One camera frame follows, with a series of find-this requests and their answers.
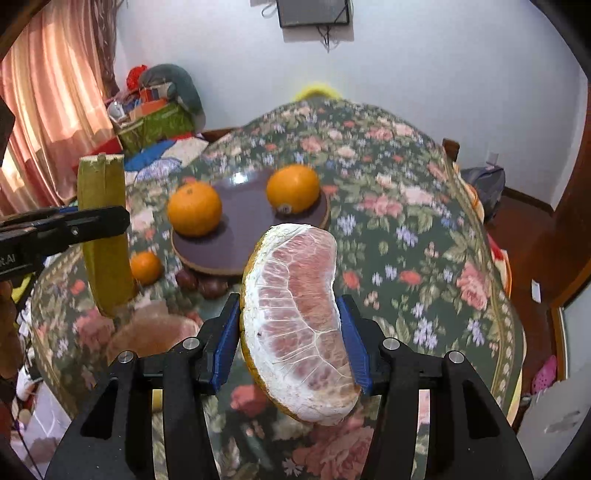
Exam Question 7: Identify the peeled pomelo wedge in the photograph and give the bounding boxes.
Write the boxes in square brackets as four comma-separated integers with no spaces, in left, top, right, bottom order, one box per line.
[239,223,363,426]

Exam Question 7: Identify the pink slippers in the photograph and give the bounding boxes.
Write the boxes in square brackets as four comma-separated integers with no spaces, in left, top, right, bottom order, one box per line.
[530,354,558,395]

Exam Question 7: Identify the blue cloth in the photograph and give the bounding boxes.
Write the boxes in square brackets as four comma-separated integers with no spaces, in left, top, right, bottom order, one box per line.
[124,138,178,172]

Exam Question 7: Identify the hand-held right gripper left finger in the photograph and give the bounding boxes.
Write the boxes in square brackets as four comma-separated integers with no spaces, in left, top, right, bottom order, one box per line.
[44,293,241,480]

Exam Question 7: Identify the yellow round object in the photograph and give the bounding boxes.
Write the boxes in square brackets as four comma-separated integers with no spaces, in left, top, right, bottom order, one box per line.
[294,82,343,100]

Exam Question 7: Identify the pale round bowl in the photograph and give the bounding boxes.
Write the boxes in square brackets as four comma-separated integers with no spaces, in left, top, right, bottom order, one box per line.
[105,302,201,367]

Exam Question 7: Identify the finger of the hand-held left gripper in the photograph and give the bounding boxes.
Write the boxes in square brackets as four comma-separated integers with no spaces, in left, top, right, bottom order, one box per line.
[28,206,131,258]
[0,207,78,234]

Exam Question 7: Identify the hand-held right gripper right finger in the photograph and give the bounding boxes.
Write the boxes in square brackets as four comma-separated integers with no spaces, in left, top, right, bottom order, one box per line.
[335,294,534,480]

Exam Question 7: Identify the pink curtain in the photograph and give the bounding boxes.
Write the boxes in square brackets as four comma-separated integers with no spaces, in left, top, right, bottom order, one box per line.
[0,0,122,217]

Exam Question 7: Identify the white bag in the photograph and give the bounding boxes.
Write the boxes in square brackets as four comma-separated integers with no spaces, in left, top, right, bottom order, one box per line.
[516,371,591,480]

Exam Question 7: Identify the large orange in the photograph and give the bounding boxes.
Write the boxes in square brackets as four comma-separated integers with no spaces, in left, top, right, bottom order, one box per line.
[167,181,223,238]
[266,164,322,215]

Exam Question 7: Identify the black hanging cable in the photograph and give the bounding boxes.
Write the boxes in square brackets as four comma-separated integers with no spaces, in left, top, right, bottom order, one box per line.
[317,24,340,51]

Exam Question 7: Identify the grey bag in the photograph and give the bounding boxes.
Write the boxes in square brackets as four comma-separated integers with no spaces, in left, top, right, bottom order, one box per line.
[461,166,507,209]

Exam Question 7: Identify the dark round plate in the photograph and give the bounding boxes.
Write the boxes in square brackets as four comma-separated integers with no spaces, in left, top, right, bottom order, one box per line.
[171,168,331,278]

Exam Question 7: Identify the green cardboard box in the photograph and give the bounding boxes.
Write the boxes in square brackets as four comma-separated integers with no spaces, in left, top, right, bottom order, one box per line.
[115,104,197,156]

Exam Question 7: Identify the small orange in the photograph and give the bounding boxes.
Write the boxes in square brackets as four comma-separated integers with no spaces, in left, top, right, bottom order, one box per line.
[130,251,163,285]

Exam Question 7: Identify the black wall-mounted screen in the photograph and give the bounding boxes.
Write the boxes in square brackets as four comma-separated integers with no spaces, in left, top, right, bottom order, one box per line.
[276,0,352,29]

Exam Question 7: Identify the floral tablecloth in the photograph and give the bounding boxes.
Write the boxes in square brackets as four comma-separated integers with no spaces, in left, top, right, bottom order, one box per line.
[30,98,526,480]

